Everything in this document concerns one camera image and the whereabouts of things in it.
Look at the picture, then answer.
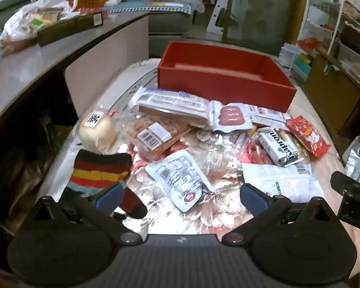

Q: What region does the clear plastic bag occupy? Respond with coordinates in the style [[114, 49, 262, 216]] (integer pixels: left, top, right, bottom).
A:
[[148, 0, 204, 9]]

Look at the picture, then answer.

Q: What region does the orange barcode-label snack packet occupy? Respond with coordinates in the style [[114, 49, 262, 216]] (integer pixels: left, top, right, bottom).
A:
[[120, 117, 194, 161]]

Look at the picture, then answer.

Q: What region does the silver bag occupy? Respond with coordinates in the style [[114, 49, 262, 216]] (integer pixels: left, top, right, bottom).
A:
[[342, 134, 360, 186]]

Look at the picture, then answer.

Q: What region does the white green-print snack packet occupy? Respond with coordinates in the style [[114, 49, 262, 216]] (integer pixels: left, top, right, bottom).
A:
[[243, 162, 325, 204]]

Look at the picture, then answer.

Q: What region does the dark wicker basket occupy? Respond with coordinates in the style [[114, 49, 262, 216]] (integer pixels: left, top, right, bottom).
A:
[[340, 21, 360, 57]]

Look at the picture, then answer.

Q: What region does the sliding glass door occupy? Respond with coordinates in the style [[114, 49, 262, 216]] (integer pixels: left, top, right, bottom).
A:
[[225, 0, 311, 50]]

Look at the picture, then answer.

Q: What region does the plastic-wrapped bun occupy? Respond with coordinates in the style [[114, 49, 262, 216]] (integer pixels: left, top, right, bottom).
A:
[[73, 108, 120, 155]]

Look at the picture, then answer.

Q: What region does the red clear snack packet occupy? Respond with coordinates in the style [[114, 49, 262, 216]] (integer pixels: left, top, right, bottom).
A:
[[242, 138, 265, 164]]

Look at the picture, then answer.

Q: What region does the orange red bag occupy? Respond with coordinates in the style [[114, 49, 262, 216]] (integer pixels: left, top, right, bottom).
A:
[[297, 36, 327, 51]]

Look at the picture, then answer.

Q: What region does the dark green box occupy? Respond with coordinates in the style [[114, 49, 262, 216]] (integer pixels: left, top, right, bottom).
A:
[[37, 11, 104, 47]]

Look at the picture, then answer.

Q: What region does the blue blanket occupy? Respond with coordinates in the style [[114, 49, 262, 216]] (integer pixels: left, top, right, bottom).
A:
[[108, 0, 195, 15]]

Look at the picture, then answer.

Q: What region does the white board with holes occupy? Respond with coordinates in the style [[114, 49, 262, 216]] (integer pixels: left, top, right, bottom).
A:
[[205, 0, 231, 33]]

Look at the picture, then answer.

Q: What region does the green drawer unit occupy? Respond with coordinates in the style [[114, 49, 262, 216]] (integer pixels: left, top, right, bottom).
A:
[[294, 52, 315, 81]]

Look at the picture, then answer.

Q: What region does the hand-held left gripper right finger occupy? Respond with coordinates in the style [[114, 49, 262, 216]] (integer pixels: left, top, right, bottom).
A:
[[222, 183, 338, 245]]

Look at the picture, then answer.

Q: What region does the striped sock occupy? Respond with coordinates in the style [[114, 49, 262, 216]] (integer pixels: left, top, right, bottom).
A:
[[69, 149, 147, 219]]

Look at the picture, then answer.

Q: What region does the grey sofa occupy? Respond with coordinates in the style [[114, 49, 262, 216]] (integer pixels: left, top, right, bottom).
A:
[[108, 0, 198, 57]]

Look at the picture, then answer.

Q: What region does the white packet with red logo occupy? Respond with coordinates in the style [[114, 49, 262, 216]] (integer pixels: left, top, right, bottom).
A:
[[145, 149, 215, 212]]

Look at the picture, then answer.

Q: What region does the white plastic bag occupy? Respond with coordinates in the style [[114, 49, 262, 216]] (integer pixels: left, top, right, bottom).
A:
[[0, 0, 78, 51]]

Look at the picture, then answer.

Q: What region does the white plastic container stack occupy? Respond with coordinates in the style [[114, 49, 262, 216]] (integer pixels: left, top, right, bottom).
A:
[[279, 43, 302, 66]]

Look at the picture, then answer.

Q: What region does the white wire rack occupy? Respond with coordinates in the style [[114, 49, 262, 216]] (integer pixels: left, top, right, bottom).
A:
[[300, 0, 360, 57]]

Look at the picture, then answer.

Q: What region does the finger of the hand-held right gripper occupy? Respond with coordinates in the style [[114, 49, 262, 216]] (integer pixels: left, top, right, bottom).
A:
[[330, 171, 360, 194]]

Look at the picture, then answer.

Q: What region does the red box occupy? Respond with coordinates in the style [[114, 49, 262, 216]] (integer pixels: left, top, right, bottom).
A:
[[157, 41, 297, 113]]

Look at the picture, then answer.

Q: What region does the green white snack packet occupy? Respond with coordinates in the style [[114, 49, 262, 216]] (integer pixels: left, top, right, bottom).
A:
[[256, 126, 303, 167]]

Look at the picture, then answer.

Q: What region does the long clear cracker packet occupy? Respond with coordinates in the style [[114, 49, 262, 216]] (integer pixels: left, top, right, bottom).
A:
[[128, 86, 212, 128]]

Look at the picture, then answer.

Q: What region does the floral cloth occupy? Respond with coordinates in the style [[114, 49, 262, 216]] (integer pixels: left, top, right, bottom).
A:
[[37, 58, 348, 236]]

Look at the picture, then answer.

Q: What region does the wooden cabinet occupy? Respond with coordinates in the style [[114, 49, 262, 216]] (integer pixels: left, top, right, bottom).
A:
[[304, 51, 360, 138]]

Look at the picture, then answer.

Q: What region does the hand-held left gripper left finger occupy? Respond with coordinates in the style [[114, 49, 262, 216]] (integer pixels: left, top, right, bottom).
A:
[[27, 183, 143, 245]]

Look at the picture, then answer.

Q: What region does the white sausage packet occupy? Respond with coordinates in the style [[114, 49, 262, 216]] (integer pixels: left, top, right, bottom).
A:
[[208, 100, 254, 133]]

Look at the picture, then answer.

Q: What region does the grey coffee table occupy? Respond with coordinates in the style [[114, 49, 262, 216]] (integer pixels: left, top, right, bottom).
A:
[[0, 10, 150, 144]]

